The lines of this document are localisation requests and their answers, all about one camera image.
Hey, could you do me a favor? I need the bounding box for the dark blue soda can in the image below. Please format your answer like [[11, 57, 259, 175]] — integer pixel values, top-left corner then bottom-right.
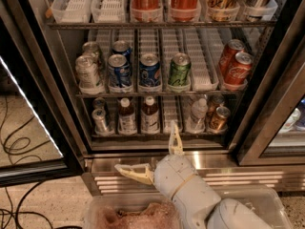
[[139, 53, 161, 87]]

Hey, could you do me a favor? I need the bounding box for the front silver soda can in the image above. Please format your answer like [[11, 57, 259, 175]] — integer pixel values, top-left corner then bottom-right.
[[75, 55, 101, 89]]

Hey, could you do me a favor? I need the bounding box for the black floor cable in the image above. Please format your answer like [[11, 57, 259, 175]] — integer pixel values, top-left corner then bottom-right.
[[0, 94, 84, 229]]

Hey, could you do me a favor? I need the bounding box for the empty white tray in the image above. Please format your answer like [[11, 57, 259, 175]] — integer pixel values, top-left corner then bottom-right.
[[91, 0, 128, 23], [51, 0, 92, 23]]

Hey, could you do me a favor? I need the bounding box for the front slim silver can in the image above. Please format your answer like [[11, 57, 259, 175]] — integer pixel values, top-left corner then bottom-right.
[[91, 109, 110, 133]]

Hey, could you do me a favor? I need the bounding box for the right clear plastic bin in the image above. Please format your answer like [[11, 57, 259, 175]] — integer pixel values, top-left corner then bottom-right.
[[206, 185, 293, 229]]

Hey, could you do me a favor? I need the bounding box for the steel fridge bottom grille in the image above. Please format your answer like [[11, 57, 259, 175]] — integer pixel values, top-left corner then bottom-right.
[[82, 151, 305, 196]]

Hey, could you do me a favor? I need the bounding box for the silver soda can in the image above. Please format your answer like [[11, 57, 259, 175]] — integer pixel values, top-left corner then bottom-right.
[[82, 41, 102, 64], [75, 55, 101, 89]]

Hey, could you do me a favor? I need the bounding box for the rear red coca-cola can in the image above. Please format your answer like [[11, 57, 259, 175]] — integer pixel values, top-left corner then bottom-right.
[[218, 39, 245, 75]]

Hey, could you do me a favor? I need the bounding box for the right brown drink bottle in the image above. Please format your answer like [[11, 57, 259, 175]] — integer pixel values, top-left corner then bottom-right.
[[141, 96, 159, 134]]

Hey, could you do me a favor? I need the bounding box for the rear gold can bottom shelf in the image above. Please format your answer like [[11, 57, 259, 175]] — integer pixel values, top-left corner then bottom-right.
[[207, 94, 225, 116]]

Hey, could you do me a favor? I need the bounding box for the green soda can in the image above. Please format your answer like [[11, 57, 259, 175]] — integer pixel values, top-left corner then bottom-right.
[[168, 52, 192, 87]]

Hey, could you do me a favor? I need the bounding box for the open glass fridge door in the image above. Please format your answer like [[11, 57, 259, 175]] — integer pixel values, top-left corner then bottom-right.
[[0, 0, 84, 187]]

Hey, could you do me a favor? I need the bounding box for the front gold can bottom shelf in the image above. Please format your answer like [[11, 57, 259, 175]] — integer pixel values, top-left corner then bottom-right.
[[209, 106, 231, 131]]

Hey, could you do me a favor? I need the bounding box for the slim silver can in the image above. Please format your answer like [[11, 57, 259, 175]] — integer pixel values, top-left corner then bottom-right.
[[92, 97, 107, 109], [91, 109, 110, 133]]

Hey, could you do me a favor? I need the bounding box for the clear water bottle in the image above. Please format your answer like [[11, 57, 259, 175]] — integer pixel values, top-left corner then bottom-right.
[[191, 98, 208, 133]]

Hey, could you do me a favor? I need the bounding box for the left brown drink bottle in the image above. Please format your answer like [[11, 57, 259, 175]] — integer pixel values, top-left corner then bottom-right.
[[118, 97, 137, 135]]

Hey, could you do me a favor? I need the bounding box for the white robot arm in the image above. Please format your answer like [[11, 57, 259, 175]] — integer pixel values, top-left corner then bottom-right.
[[115, 122, 272, 229]]

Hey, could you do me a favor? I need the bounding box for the blue pepsi can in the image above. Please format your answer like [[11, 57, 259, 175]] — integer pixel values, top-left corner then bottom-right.
[[108, 54, 132, 88], [112, 40, 132, 61]]

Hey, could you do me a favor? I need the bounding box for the rear slim silver can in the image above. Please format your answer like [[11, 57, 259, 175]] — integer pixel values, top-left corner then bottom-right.
[[92, 97, 107, 109]]

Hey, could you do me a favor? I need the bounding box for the clear plastic bin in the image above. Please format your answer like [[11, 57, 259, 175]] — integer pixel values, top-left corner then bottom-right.
[[206, 185, 293, 229], [83, 193, 183, 229]]

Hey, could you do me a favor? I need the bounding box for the top wire shelf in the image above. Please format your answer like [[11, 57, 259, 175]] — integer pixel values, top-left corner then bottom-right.
[[47, 20, 276, 30]]

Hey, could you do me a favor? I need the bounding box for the empty white tray top left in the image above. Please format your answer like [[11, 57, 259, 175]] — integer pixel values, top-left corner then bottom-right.
[[51, 0, 92, 23]]

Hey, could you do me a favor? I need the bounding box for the brown drink bottle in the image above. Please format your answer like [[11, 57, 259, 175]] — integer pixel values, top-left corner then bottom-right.
[[118, 97, 137, 135], [141, 96, 159, 134]]

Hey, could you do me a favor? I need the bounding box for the rear silver soda can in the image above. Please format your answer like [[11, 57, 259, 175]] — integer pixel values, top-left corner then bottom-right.
[[82, 41, 102, 64]]

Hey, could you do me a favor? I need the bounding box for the empty white tray middle shelf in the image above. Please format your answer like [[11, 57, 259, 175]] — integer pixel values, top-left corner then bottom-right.
[[184, 29, 218, 91]]

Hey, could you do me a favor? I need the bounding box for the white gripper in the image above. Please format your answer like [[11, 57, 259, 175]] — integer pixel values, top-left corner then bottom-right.
[[114, 120, 197, 198]]

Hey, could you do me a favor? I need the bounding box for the wire shelf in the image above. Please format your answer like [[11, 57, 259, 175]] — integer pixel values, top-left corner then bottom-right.
[[76, 90, 243, 98], [47, 20, 276, 30]]

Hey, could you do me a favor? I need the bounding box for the left clear plastic bin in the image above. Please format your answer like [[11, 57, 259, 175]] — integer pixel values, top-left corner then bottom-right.
[[83, 193, 183, 229]]

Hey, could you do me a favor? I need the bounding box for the front red coca-cola can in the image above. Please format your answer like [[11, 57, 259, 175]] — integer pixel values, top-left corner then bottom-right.
[[224, 52, 253, 85]]

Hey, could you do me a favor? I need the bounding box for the middle wire shelf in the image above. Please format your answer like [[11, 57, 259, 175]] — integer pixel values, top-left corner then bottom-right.
[[76, 90, 243, 98]]

